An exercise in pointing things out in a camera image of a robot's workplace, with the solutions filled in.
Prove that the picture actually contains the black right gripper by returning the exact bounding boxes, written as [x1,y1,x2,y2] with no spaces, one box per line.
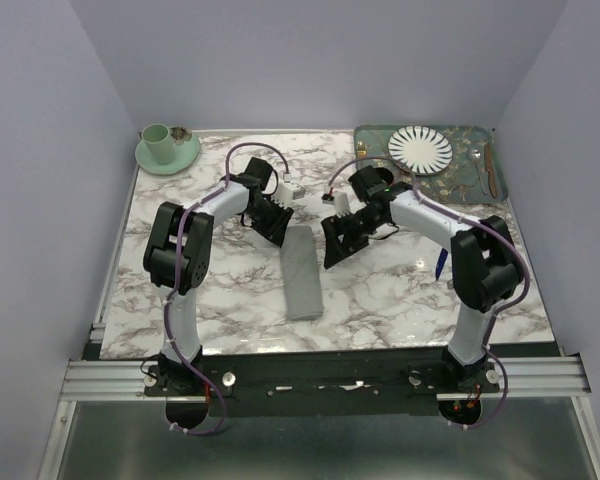
[318,209,383,271]

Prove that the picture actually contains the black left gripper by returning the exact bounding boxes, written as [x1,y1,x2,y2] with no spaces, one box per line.
[245,197,294,248]

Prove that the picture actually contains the grey woven cloth napkin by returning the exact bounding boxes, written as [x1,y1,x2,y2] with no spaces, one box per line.
[280,225,324,322]

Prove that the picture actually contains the blue handled utensil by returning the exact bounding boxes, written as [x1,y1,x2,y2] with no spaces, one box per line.
[435,249,450,281]

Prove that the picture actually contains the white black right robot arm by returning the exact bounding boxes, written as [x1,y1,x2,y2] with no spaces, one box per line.
[321,166,530,392]

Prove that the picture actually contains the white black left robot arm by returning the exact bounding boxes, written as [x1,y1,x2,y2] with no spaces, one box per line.
[143,157,293,395]

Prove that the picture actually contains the red black tea cup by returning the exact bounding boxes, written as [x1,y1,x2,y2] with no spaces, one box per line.
[376,168,394,185]

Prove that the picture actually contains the white blue striped plate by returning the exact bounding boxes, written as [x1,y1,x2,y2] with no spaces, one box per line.
[387,125,453,176]

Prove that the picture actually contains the mint green floral plate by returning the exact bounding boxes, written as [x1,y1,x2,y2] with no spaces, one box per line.
[135,126,201,176]

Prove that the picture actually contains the teal floral serving tray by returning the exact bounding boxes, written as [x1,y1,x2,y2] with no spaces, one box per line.
[353,125,508,204]

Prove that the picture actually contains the mint green cup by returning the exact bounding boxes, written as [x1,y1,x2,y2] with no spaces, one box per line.
[141,123,175,165]

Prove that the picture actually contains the silver spoon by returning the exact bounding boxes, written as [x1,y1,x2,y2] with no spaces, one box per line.
[467,148,487,194]

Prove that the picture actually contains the brown wooden knife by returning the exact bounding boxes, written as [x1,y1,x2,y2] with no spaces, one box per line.
[484,142,498,198]

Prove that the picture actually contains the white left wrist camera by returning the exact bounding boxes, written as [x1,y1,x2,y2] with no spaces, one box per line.
[272,181,305,208]

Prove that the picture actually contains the gold fork green handle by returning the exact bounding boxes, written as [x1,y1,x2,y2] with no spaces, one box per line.
[356,141,368,159]

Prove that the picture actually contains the black metal base frame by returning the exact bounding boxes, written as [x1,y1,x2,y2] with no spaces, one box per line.
[82,344,564,419]

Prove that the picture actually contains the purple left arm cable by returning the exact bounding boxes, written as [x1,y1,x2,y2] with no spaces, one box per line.
[163,143,292,436]

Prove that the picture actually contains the aluminium extrusion rail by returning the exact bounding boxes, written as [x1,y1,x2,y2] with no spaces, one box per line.
[60,356,591,402]

